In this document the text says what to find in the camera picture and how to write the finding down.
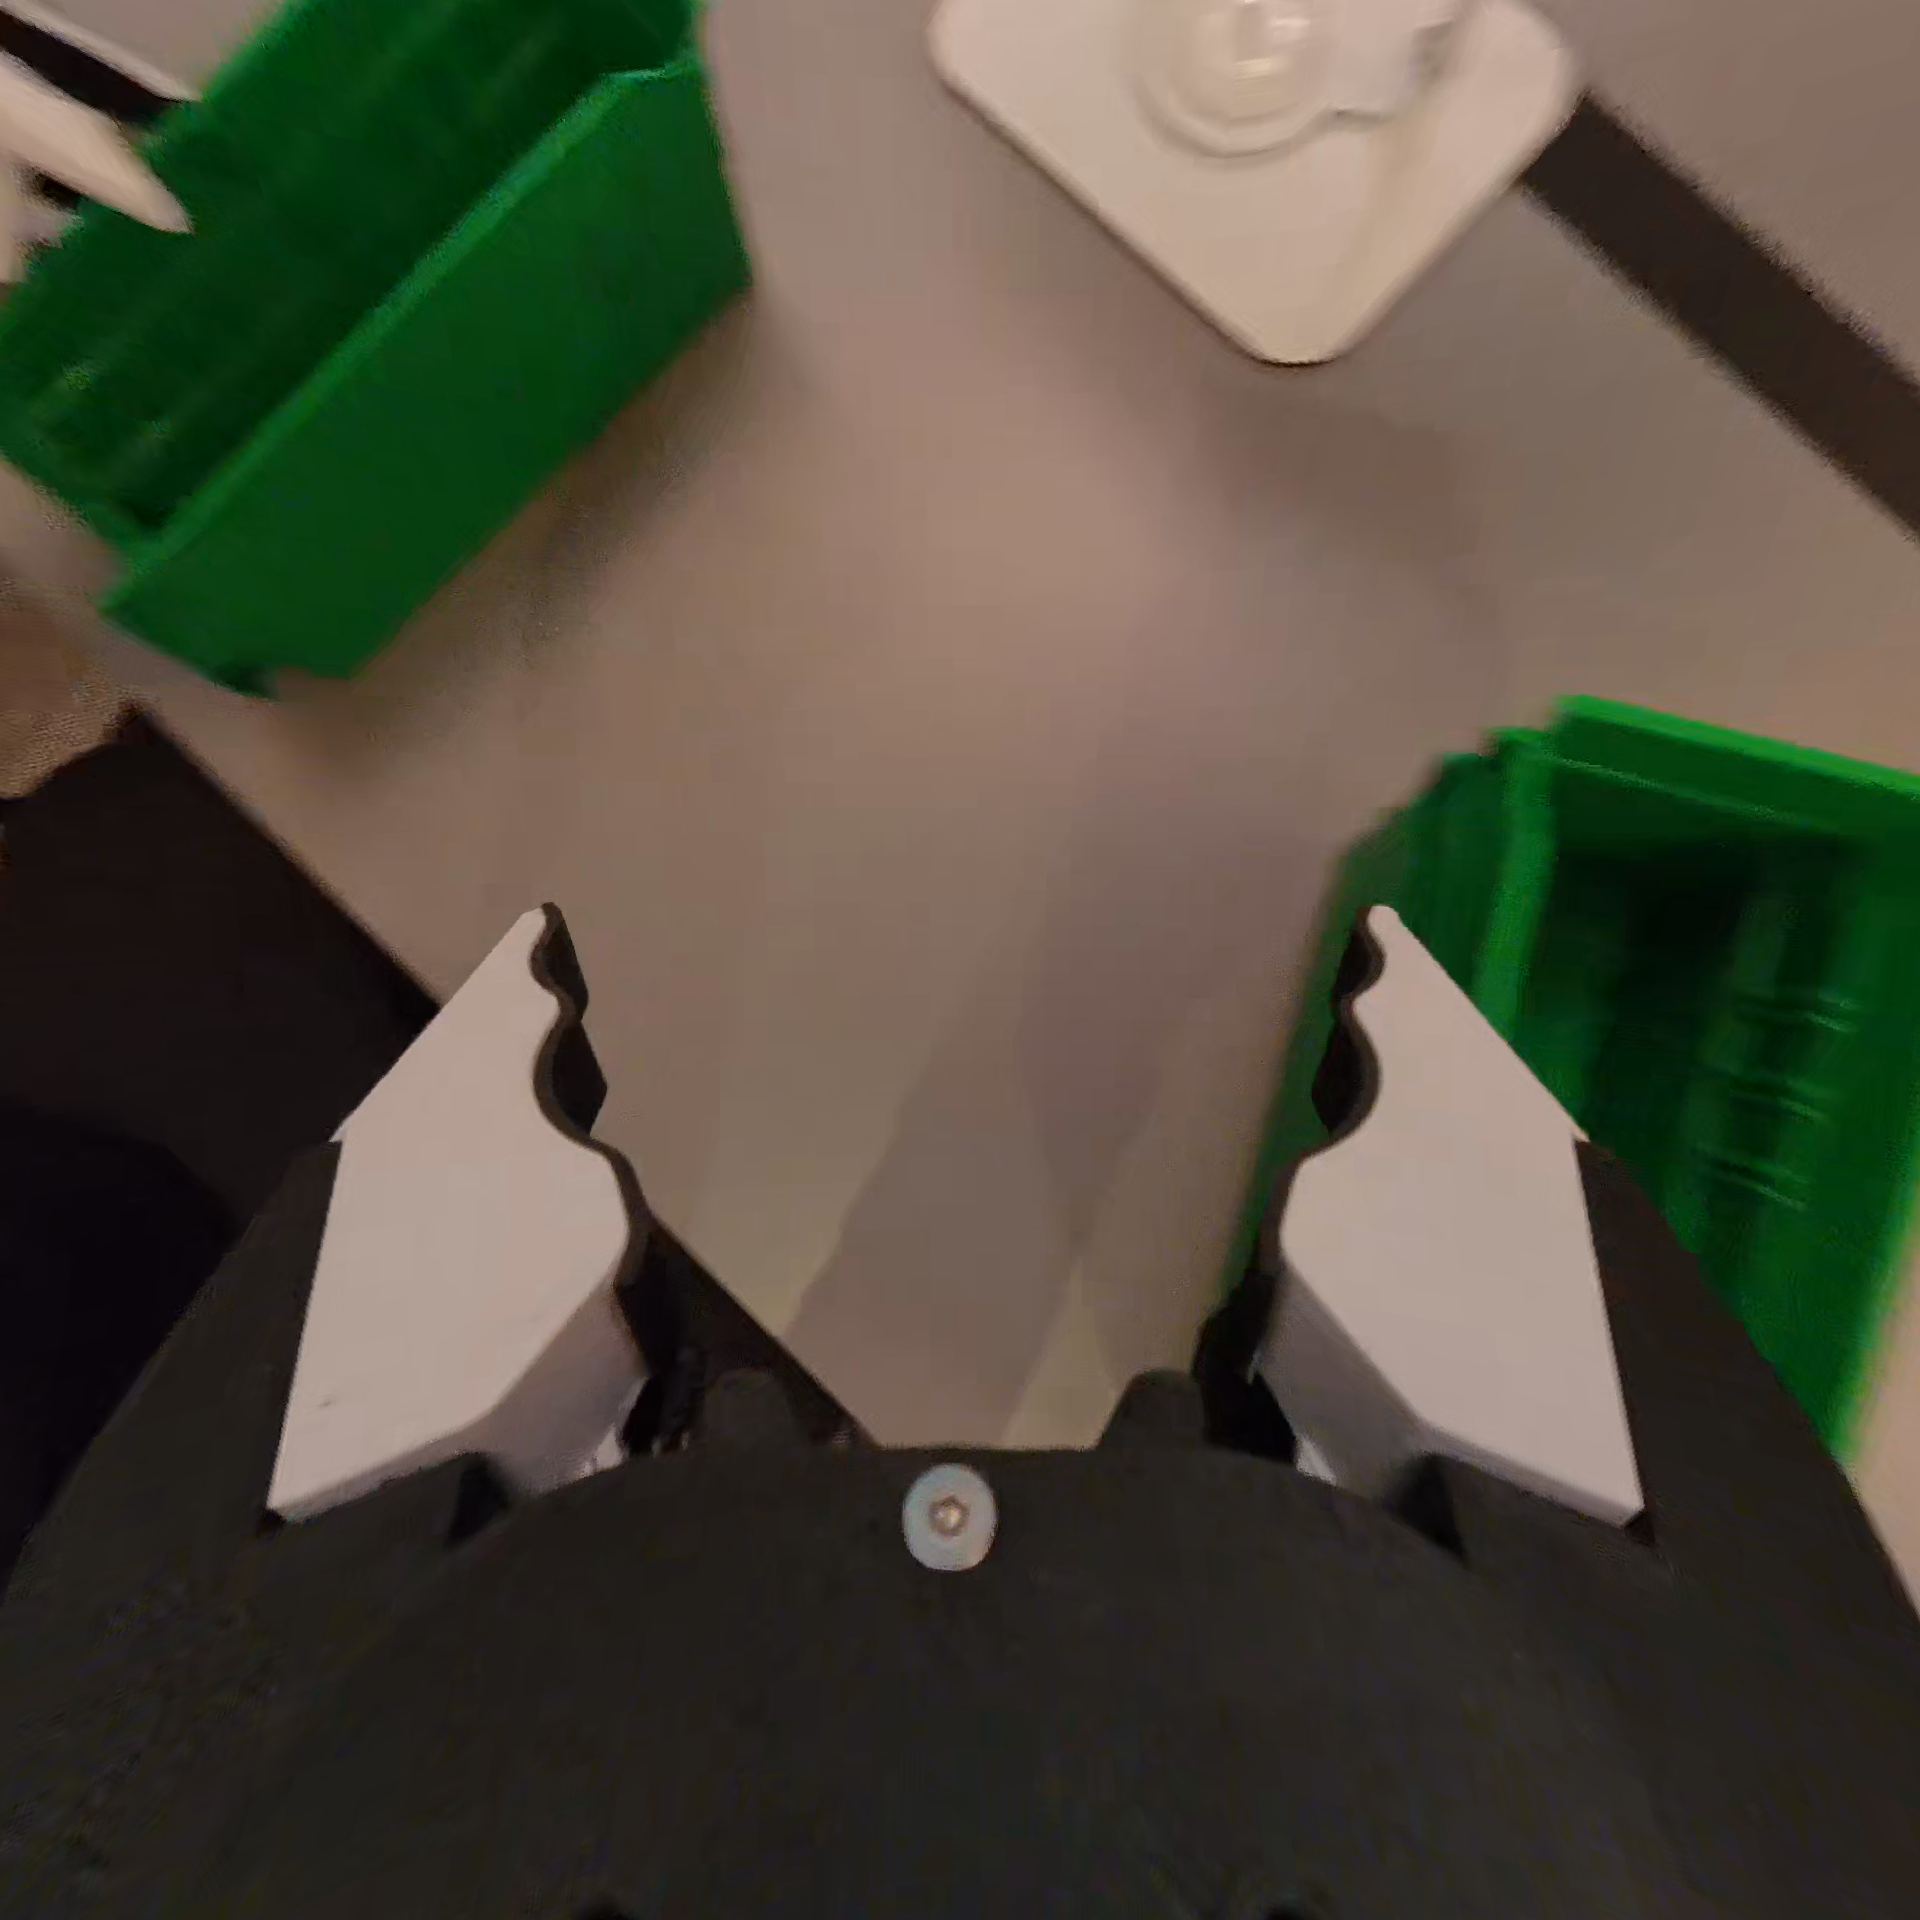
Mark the green plastic bin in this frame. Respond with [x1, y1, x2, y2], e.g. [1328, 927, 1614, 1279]
[0, 0, 755, 699]

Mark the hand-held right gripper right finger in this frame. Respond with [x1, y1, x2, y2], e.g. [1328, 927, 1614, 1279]
[1199, 903, 1649, 1528]

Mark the stack of nested green bins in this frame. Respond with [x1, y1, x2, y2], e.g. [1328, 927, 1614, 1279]
[1231, 694, 1920, 1470]

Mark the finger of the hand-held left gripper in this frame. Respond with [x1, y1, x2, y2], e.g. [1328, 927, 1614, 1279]
[0, 59, 196, 238]

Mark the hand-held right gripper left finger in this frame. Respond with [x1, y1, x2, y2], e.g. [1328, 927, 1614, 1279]
[268, 903, 712, 1525]

